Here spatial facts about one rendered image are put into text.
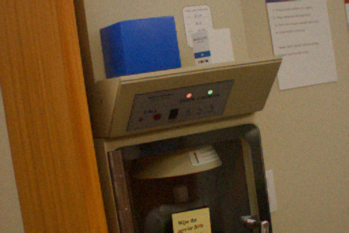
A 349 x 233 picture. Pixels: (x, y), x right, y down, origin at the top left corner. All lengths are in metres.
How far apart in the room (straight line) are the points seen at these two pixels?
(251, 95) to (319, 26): 0.76
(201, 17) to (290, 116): 0.69
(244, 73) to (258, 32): 0.67
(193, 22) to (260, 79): 0.17
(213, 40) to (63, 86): 0.28
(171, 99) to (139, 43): 0.12
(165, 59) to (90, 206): 0.27
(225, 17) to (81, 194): 0.45
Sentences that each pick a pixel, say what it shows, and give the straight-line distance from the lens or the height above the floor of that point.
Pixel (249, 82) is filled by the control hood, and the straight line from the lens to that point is 1.30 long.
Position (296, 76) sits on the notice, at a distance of 2.00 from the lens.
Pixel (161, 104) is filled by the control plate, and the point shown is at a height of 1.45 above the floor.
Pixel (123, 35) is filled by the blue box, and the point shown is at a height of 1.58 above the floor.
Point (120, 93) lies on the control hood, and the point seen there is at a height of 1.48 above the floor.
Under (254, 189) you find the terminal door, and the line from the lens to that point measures 1.40.
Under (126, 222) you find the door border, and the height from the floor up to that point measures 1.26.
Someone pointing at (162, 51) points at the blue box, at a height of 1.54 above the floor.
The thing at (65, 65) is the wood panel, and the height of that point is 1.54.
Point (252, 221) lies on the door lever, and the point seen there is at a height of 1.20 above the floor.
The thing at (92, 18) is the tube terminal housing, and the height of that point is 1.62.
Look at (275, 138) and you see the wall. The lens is 1.95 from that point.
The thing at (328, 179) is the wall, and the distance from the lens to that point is 2.07.
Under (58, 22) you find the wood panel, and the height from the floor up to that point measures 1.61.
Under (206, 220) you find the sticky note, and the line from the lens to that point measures 1.35.
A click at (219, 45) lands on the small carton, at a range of 1.28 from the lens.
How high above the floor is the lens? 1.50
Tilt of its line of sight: 3 degrees down
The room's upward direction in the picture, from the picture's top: 8 degrees counter-clockwise
